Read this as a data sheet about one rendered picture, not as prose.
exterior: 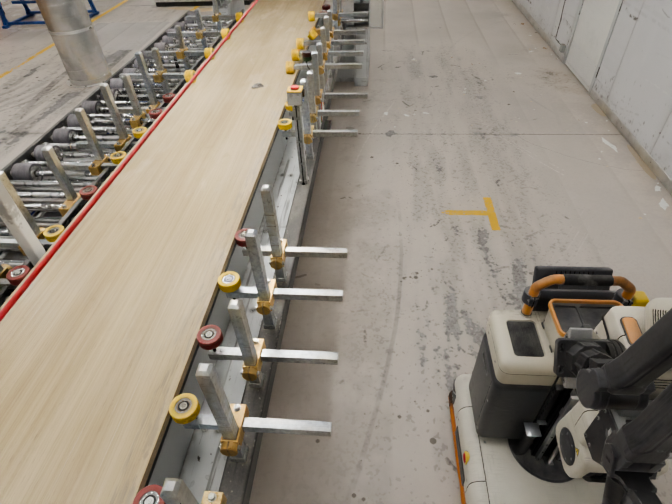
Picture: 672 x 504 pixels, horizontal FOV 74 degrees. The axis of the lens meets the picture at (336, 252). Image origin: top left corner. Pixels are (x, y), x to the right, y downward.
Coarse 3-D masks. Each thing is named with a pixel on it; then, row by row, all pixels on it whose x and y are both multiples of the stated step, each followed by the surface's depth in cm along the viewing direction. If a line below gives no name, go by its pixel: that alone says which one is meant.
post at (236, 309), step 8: (232, 304) 126; (240, 304) 127; (232, 312) 127; (240, 312) 127; (232, 320) 130; (240, 320) 129; (240, 328) 132; (248, 328) 136; (240, 336) 135; (248, 336) 136; (240, 344) 137; (248, 344) 137; (248, 352) 140; (248, 360) 143
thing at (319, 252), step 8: (264, 248) 186; (288, 248) 185; (296, 248) 185; (304, 248) 185; (312, 248) 185; (320, 248) 184; (328, 248) 184; (336, 248) 184; (344, 248) 184; (288, 256) 186; (296, 256) 185; (304, 256) 185; (312, 256) 185; (320, 256) 184; (328, 256) 184; (336, 256) 184; (344, 256) 183
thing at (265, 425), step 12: (204, 420) 131; (252, 420) 130; (264, 420) 130; (276, 420) 130; (288, 420) 130; (300, 420) 130; (264, 432) 130; (276, 432) 130; (288, 432) 129; (300, 432) 128; (312, 432) 128; (324, 432) 127
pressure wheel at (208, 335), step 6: (204, 330) 146; (210, 330) 146; (216, 330) 146; (198, 336) 144; (204, 336) 144; (210, 336) 144; (216, 336) 144; (222, 336) 146; (198, 342) 143; (204, 342) 142; (210, 342) 142; (216, 342) 143; (204, 348) 144; (210, 348) 143
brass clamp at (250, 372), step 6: (264, 342) 153; (258, 348) 149; (264, 348) 153; (258, 354) 148; (258, 360) 146; (246, 366) 144; (252, 366) 144; (258, 366) 146; (240, 372) 145; (246, 372) 143; (252, 372) 143; (258, 372) 145; (246, 378) 145; (252, 378) 145
